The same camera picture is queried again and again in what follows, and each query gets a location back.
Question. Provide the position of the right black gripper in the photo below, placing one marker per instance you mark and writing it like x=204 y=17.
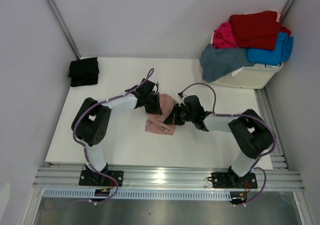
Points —
x=173 y=118

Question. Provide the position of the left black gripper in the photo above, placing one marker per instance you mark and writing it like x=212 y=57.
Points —
x=156 y=109

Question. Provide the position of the pink t shirt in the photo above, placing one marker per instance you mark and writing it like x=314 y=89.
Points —
x=155 y=123

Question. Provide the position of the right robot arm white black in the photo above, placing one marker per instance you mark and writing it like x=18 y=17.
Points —
x=252 y=134

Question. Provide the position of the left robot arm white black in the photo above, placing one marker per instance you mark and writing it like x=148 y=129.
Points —
x=90 y=124

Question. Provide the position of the grey blue t shirt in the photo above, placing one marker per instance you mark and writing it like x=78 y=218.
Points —
x=217 y=63

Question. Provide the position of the folded black t shirt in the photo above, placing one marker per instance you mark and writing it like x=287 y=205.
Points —
x=84 y=72

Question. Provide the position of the white laundry basket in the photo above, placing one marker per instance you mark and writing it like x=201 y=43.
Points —
x=250 y=77

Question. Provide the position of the magenta t shirt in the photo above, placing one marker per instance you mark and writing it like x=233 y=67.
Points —
x=223 y=37

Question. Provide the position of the white t shirt in basket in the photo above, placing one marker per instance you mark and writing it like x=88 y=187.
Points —
x=268 y=66

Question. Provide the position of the dark red t shirt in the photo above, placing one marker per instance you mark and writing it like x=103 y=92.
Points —
x=257 y=30

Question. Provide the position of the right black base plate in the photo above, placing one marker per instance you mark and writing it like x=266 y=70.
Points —
x=225 y=180

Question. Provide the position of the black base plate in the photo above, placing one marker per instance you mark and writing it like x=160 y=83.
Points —
x=225 y=180
x=89 y=178

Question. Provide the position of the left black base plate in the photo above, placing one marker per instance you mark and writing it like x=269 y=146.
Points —
x=89 y=178

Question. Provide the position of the white slotted cable duct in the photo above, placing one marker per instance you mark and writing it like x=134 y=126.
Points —
x=138 y=194

